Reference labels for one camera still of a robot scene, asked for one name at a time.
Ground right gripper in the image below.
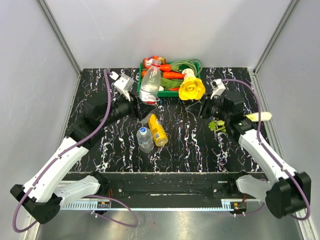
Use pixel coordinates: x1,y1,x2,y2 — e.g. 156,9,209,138
185,93,231,122

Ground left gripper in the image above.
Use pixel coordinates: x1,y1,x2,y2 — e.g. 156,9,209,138
100,89,156,128

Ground blue label water bottle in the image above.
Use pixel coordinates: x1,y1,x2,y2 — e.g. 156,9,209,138
136,126,154,154

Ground red label water bottle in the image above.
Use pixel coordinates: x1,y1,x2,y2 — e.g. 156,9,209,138
139,59,162,105

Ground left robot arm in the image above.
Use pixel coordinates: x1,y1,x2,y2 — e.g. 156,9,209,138
10,94,157,224

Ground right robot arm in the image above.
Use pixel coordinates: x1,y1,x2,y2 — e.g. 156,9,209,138
186,92,312,219

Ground yellow juice bottle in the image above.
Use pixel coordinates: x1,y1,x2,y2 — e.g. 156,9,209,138
148,113,169,147

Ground yellow toy cabbage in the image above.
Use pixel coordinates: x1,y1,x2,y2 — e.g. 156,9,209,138
178,77,206,101

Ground toy celery stalk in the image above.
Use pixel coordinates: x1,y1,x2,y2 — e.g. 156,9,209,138
208,120,226,133

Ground green plastic tray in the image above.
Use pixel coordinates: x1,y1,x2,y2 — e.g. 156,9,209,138
137,60,203,98

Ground toy mushroom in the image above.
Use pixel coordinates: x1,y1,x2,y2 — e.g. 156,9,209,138
181,68,195,77

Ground green toy scallions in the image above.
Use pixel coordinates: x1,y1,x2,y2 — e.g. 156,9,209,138
169,58,203,77

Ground small toy tomato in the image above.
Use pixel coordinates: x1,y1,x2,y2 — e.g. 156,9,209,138
141,70,147,78

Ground green toy leafy vegetable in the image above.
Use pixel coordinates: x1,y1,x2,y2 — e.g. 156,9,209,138
160,77,183,91

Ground lower toy carrot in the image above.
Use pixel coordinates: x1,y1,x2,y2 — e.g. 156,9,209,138
162,71,185,80

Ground toy carrot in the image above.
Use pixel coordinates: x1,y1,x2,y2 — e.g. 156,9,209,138
162,71,185,80
159,64,172,72

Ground red white snack packet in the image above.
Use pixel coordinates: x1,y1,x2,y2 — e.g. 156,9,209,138
142,55,167,69

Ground upper toy carrot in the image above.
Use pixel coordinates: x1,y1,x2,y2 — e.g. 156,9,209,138
159,64,172,72

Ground pale toy corn cob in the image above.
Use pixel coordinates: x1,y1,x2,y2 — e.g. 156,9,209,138
246,111,272,122

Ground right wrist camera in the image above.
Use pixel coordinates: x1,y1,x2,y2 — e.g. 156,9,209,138
210,79,226,100

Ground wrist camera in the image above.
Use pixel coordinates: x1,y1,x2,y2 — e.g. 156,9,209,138
210,79,226,100
110,71,134,102

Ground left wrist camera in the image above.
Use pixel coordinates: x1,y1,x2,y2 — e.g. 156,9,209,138
110,71,134,102

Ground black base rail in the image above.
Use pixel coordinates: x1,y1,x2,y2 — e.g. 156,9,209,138
71,171,271,205

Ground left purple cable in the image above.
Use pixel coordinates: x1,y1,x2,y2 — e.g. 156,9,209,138
12,69,140,233

